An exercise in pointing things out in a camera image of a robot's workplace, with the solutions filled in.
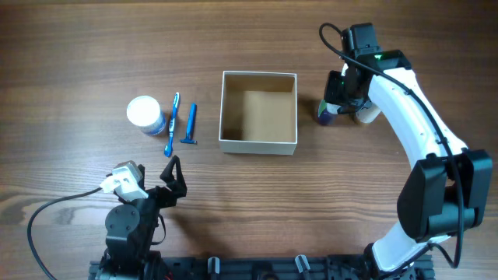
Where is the white tube with gold cap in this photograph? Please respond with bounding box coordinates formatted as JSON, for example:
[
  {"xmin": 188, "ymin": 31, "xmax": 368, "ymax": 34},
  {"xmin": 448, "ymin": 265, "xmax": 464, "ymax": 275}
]
[{"xmin": 352, "ymin": 104, "xmax": 381, "ymax": 124}]

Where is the blue spray bottle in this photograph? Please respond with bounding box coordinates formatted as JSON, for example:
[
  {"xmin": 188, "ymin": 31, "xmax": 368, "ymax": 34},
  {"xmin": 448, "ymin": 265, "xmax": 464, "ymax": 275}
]
[{"xmin": 317, "ymin": 100, "xmax": 340, "ymax": 125}]

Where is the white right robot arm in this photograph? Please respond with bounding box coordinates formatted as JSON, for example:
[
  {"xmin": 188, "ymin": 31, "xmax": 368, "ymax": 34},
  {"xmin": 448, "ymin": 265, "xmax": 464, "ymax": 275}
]
[{"xmin": 317, "ymin": 23, "xmax": 493, "ymax": 279}]

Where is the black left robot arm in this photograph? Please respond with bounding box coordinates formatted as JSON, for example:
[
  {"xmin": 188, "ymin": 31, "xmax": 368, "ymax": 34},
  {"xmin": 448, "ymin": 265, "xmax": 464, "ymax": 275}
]
[{"xmin": 89, "ymin": 156, "xmax": 188, "ymax": 280}]

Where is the blue toothbrush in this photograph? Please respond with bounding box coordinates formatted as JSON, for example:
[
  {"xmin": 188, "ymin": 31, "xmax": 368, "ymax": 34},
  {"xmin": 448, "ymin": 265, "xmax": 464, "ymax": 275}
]
[{"xmin": 164, "ymin": 92, "xmax": 181, "ymax": 157}]

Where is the blue razor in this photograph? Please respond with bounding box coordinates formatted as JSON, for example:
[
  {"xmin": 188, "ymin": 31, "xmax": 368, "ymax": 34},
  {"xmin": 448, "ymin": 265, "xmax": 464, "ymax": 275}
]
[{"xmin": 180, "ymin": 103, "xmax": 197, "ymax": 145}]

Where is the white round jar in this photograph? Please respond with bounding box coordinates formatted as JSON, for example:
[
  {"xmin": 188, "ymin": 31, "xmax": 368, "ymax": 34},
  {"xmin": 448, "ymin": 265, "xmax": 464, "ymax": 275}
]
[{"xmin": 126, "ymin": 96, "xmax": 166, "ymax": 135}]

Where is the white cardboard box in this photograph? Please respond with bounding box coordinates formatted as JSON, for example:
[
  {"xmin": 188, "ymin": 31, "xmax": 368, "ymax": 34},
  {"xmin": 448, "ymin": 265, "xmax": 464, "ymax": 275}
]
[{"xmin": 219, "ymin": 71, "xmax": 298, "ymax": 156}]

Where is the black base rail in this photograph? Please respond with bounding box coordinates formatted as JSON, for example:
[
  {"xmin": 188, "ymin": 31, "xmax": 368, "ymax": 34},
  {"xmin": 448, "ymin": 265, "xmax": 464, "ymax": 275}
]
[{"xmin": 88, "ymin": 254, "xmax": 435, "ymax": 280}]

